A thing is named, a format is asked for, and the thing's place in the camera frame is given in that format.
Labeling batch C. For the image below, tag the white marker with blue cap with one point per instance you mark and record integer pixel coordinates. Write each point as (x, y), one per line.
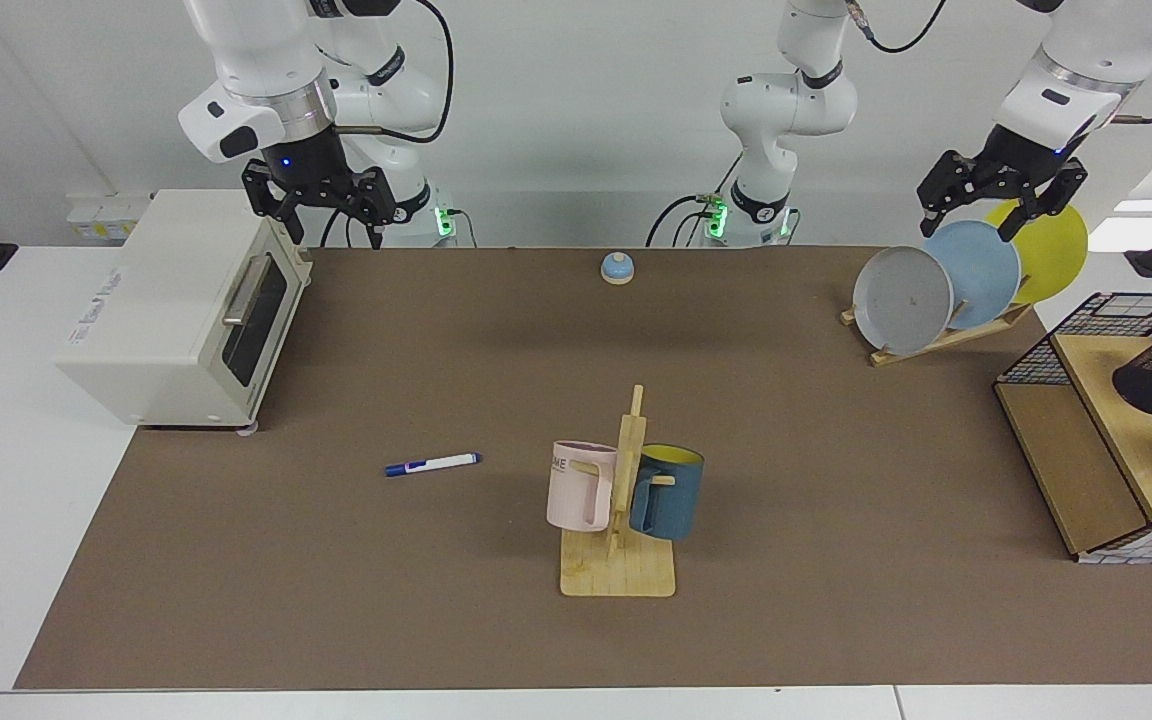
(436, 463)

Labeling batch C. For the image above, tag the yellow plate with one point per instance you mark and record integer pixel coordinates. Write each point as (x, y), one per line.
(1051, 255)

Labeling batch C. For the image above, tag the light blue plate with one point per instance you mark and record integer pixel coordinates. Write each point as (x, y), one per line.
(981, 270)

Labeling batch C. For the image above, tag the grey plate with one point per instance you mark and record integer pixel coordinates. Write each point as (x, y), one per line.
(901, 300)

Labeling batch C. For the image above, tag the wooden plate rack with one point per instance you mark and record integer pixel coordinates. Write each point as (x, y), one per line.
(936, 343)

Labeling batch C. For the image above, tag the pale toaster oven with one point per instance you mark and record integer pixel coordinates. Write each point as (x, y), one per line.
(166, 300)

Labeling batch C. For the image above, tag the pink cup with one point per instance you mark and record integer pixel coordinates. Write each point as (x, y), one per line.
(571, 490)

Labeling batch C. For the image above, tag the brown table cloth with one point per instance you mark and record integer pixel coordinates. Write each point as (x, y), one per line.
(436, 600)

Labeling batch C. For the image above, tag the dark blue cup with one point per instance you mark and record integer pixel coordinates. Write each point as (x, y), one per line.
(671, 500)

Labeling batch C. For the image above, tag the wooden cup stand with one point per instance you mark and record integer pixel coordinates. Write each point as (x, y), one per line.
(616, 575)

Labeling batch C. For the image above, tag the white wall power socket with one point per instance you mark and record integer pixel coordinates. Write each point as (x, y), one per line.
(101, 215)

